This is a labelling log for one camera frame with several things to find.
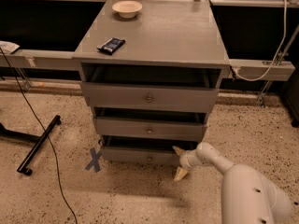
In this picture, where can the white ceramic bowl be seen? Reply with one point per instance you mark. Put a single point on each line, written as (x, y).
(127, 9)

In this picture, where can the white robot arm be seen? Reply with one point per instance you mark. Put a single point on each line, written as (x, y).
(247, 196)

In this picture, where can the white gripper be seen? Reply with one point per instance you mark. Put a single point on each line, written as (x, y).
(184, 160)

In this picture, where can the dark cabinet at right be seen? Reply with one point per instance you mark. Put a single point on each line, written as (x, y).
(290, 96)

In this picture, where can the grey top drawer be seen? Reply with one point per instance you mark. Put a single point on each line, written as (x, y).
(150, 88)

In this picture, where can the grey bottom drawer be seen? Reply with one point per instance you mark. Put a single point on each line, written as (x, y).
(142, 150)

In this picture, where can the dark blue snack packet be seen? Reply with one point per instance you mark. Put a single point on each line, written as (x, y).
(111, 46)

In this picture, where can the grey metal rail frame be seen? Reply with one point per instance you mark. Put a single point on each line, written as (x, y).
(49, 32)

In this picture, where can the grey drawer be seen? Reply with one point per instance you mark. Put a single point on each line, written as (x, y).
(171, 125)
(150, 88)
(142, 150)

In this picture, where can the white paper sheet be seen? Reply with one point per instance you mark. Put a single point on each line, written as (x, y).
(8, 47)

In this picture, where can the black stand base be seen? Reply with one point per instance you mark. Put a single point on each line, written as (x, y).
(36, 140)

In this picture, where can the blue tape cross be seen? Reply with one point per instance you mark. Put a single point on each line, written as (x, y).
(94, 163)

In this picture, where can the grey drawer cabinet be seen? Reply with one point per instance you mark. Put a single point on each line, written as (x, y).
(164, 33)

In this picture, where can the grey middle drawer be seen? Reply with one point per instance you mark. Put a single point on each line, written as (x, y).
(171, 125)

